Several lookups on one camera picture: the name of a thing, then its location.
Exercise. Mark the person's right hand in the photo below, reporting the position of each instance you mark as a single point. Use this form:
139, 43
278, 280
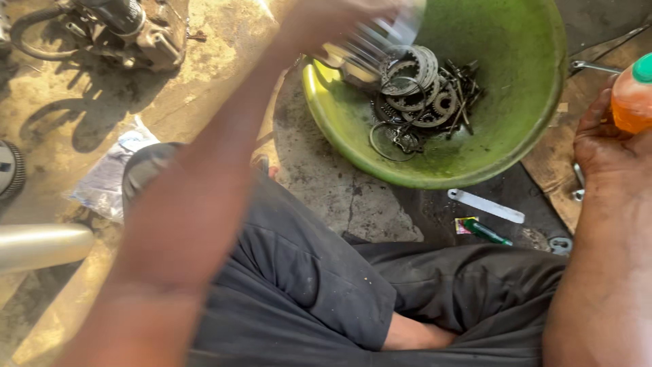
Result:
608, 153

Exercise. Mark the person's left hand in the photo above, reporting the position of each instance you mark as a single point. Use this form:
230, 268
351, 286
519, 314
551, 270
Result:
326, 20

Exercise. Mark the finned metal engine part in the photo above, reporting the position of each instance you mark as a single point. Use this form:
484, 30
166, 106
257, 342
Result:
369, 48

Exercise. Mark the orange bottle with green cap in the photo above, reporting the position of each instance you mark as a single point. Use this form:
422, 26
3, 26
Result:
632, 97

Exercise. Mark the wooden board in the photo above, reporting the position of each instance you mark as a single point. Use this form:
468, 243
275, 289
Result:
565, 142

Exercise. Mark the green plastic basin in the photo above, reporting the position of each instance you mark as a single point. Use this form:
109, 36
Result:
499, 91

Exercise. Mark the heap of clutch plates and bolts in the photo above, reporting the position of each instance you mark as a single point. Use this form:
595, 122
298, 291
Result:
425, 99

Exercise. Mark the white flat metal strip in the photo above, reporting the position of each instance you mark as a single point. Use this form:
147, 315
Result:
485, 205

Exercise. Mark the small colourful sachet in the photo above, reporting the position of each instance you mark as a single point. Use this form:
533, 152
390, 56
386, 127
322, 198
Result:
462, 226

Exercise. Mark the motorcycle engine block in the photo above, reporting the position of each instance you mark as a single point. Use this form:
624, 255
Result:
107, 30

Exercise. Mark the person's foot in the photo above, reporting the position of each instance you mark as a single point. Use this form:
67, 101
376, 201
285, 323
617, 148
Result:
415, 334

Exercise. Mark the clear plastic bag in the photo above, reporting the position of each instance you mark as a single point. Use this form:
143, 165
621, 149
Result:
109, 176

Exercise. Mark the person's dark grey trousers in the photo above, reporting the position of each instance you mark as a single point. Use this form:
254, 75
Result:
356, 300

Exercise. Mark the round ribbed metal cover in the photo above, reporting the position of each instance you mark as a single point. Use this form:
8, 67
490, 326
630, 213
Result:
10, 171

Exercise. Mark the silver exhaust pipe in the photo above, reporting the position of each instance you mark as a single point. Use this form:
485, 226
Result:
43, 247

